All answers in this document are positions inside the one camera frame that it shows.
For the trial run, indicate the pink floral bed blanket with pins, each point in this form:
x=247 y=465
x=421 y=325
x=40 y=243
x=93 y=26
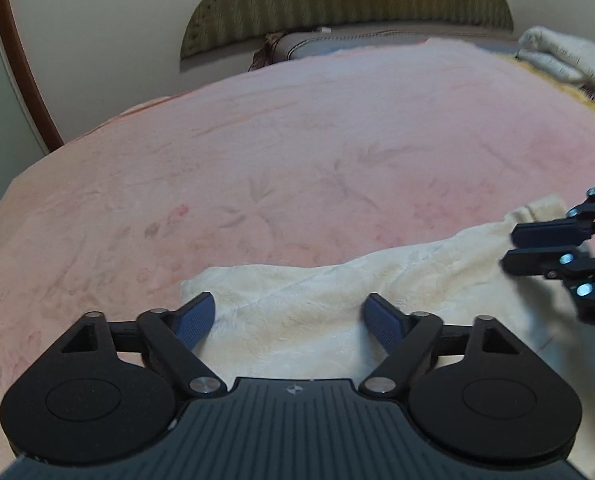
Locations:
x=291 y=192

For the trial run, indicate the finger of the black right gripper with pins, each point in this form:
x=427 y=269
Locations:
x=574 y=268
x=574 y=229

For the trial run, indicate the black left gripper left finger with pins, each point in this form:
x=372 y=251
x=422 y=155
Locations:
x=106 y=390

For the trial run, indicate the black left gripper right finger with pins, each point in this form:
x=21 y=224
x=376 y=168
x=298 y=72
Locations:
x=476 y=392

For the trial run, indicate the white folded towel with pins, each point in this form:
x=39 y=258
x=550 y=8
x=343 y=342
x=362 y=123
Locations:
x=570 y=59

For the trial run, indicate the cream white fleece pants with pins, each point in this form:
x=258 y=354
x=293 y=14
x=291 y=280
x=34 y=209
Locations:
x=387 y=299

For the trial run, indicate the striped pillow at headboard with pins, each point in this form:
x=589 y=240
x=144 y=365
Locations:
x=290 y=46

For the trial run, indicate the brown wooden door frame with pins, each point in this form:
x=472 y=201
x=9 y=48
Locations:
x=24 y=83

